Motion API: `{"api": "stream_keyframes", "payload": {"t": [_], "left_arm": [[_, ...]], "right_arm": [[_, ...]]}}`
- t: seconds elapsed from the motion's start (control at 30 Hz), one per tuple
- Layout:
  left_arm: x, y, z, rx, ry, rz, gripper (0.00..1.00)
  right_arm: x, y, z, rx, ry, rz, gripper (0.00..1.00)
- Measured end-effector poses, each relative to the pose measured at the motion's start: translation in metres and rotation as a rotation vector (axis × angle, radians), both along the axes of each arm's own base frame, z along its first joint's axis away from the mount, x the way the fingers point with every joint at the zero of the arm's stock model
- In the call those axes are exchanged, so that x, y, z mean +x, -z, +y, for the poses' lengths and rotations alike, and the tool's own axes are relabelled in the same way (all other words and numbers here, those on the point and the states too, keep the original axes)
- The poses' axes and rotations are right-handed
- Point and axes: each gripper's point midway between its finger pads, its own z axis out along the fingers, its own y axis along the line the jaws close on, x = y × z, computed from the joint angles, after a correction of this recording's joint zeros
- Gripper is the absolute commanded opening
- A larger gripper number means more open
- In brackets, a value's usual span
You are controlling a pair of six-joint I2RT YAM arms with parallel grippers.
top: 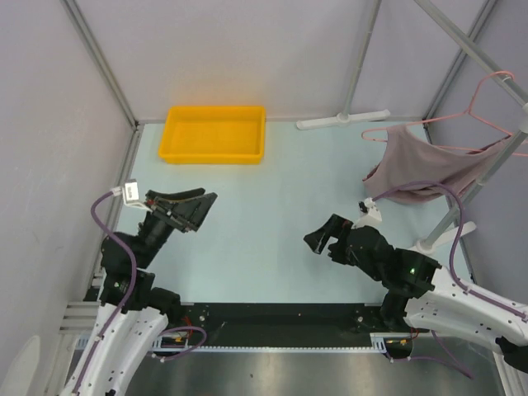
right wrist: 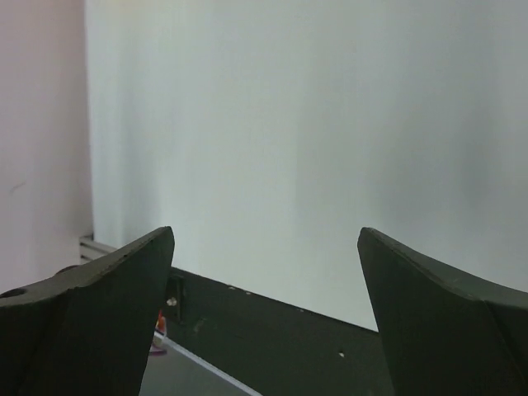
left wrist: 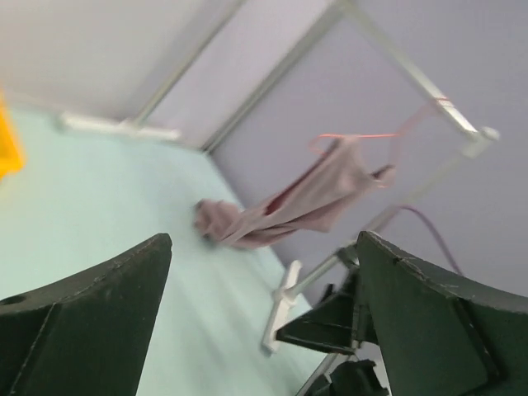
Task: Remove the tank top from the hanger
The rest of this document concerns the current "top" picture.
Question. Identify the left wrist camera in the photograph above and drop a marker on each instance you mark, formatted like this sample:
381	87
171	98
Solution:
129	193

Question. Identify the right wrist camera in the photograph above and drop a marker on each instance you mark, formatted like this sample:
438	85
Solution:
370	214

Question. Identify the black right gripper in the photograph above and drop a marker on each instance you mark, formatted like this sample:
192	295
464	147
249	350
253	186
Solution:
337	227

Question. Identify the pink tank top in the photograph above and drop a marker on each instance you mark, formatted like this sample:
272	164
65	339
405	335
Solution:
411	164

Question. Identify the pink wire hanger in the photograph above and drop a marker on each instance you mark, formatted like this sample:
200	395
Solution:
504	76

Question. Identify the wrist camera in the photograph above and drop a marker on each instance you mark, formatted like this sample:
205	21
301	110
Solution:
129	193
370	214

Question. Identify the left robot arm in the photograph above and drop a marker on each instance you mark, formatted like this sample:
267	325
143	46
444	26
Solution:
133	314

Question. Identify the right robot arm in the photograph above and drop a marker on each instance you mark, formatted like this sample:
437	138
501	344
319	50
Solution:
423	295

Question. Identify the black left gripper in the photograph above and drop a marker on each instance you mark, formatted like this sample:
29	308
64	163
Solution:
186	214

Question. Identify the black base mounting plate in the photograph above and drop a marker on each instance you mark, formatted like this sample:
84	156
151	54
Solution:
284	325

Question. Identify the white slotted cable duct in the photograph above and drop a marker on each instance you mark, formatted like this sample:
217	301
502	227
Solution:
375	345

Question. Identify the yellow plastic bin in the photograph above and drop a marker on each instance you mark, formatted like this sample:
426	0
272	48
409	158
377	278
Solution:
214	135

